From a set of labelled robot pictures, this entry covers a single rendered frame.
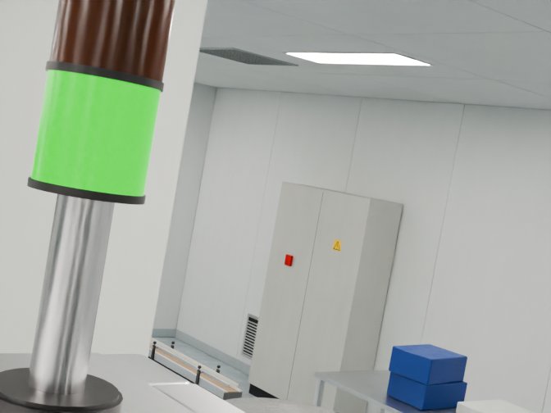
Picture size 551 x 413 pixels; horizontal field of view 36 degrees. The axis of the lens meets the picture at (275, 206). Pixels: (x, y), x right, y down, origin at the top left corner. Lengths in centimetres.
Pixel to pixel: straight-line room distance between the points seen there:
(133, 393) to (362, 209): 680
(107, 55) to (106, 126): 3
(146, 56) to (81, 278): 10
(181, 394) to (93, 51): 19
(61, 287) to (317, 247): 723
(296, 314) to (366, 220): 118
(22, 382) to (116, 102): 13
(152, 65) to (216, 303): 914
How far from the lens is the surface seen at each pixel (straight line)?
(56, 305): 38
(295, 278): 779
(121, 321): 206
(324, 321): 748
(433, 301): 718
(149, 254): 205
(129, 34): 36
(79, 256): 37
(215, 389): 487
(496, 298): 680
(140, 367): 49
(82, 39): 36
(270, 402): 475
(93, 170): 36
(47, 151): 37
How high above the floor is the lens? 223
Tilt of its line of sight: 3 degrees down
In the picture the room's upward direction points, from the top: 10 degrees clockwise
